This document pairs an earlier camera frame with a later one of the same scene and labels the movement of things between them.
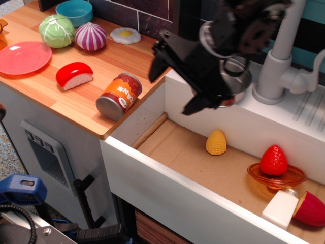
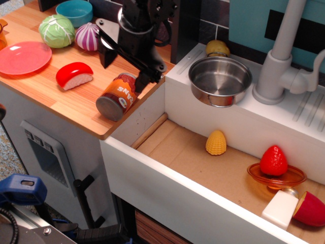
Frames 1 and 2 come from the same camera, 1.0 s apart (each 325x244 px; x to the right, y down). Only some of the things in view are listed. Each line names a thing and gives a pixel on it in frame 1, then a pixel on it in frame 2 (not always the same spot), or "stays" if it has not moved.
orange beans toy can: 119,97 stays
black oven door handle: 81,185 stays
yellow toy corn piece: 216,143 stays
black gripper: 201,64 -> 133,39
